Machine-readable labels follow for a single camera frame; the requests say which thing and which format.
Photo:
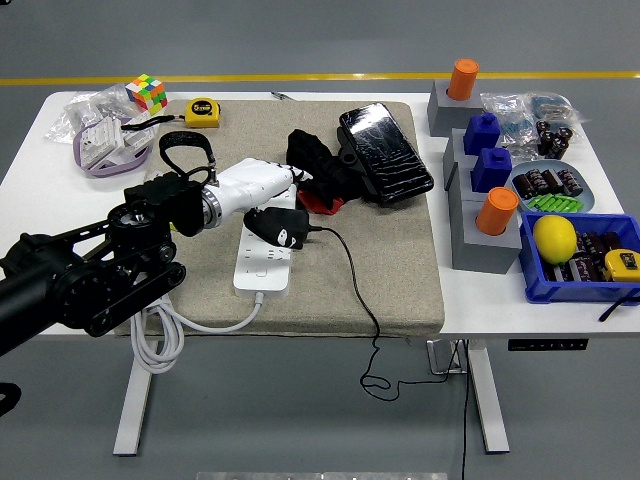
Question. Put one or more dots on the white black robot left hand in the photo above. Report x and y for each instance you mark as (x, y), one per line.
(250, 185)

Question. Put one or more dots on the white power strip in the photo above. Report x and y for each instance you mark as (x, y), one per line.
(262, 280)

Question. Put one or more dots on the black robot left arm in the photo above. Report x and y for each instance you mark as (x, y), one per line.
(50, 280)

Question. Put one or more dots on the red cloth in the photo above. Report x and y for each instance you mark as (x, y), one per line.
(315, 204)

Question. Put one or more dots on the black cloth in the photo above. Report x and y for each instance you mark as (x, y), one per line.
(310, 150)

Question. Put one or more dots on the yellow tape measure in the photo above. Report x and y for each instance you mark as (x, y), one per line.
(622, 265)
(202, 112)

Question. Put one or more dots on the black phone holder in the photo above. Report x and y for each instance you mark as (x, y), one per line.
(348, 155)

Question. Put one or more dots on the grey-brown fabric mat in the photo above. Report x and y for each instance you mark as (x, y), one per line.
(325, 280)

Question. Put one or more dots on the purple plastic tray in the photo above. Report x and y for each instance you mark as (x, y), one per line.
(115, 170)

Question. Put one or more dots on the multicolour puzzle cube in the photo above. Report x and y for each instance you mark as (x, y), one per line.
(147, 95)

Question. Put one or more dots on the black smartphone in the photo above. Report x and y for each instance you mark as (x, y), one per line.
(385, 150)

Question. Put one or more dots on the white plastic socket parts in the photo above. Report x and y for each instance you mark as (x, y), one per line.
(102, 137)

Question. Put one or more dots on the clear plastic bag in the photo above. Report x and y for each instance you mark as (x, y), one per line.
(85, 107)

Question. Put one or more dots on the grey square block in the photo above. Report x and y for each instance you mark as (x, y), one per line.
(480, 255)
(462, 182)
(442, 115)
(457, 145)

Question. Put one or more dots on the blue square block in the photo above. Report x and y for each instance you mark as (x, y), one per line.
(492, 170)
(481, 135)

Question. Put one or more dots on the orange cylinder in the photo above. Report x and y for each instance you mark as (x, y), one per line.
(462, 80)
(496, 212)

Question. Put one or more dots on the white table leg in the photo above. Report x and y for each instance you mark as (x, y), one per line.
(487, 400)
(135, 410)

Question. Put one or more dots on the clear bag with blue parts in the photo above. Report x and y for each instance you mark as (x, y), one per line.
(507, 117)
(555, 106)

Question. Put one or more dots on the dark brown capacitor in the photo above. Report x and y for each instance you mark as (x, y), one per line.
(567, 136)
(543, 128)
(613, 241)
(592, 245)
(524, 186)
(571, 182)
(555, 135)
(556, 272)
(585, 268)
(552, 181)
(537, 181)
(557, 150)
(545, 145)

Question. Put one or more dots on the green plastic pieces pile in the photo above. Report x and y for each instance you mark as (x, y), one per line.
(555, 202)

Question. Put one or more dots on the yellow lemon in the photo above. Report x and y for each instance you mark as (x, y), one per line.
(555, 239)

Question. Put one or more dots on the blue plastic bin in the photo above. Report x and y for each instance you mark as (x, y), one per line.
(565, 292)

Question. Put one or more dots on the black table control panel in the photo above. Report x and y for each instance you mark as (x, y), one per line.
(547, 345)

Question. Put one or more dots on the light blue plate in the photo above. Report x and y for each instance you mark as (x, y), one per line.
(589, 197)

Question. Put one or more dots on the silver metal bracket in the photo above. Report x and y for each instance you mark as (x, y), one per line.
(442, 357)

